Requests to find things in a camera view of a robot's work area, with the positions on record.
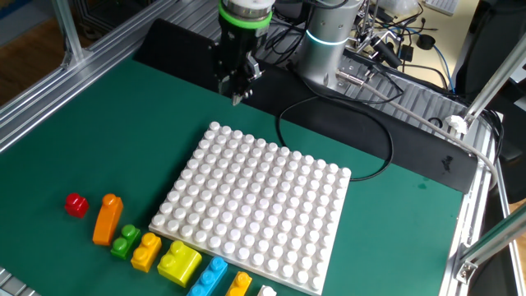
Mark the orange-yellow four-stud block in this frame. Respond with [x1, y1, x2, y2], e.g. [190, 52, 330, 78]
[224, 271, 253, 296]

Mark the green two-stud block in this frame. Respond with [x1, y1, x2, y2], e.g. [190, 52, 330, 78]
[110, 224, 142, 261]

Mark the black office chair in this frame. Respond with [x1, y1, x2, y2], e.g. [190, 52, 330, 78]
[454, 0, 526, 202]

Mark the black base mat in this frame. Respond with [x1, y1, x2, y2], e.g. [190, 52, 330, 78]
[133, 18, 480, 194]

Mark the white studded baseplate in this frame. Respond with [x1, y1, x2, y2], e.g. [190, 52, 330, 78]
[148, 120, 353, 296]

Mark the lime yellow sloped block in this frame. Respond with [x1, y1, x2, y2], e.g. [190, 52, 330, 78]
[156, 240, 203, 289]

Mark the small red block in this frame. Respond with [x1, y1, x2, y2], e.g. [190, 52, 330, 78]
[64, 192, 90, 220]

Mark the aluminium slotted table deck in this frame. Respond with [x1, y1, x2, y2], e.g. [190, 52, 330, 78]
[0, 0, 526, 296]

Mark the orange-yellow two-stud block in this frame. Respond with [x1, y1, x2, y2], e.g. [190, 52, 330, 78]
[130, 232, 163, 274]

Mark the grey hose with metal connector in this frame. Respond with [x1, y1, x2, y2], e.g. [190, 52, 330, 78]
[336, 69, 501, 186]

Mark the green table mat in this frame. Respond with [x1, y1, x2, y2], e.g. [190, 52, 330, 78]
[0, 55, 465, 296]

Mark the black cable on table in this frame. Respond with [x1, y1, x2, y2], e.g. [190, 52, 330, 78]
[278, 95, 395, 182]

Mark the blue three-stud block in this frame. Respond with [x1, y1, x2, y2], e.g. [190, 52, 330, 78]
[187, 256, 229, 296]

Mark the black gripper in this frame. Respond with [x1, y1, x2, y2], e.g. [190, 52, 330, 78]
[213, 20, 271, 107]

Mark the orange curved block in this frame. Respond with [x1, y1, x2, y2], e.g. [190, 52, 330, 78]
[92, 192, 125, 247]

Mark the black round puck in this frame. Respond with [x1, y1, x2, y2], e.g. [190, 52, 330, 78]
[415, 34, 436, 51]

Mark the aluminium frame post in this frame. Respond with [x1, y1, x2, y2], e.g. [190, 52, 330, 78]
[455, 213, 526, 284]
[464, 32, 526, 124]
[51, 0, 85, 67]

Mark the white crumpled tape wad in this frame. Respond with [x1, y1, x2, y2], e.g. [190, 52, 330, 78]
[445, 114, 469, 136]

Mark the black cylindrical camera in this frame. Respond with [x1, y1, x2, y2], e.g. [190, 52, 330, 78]
[367, 35, 403, 70]

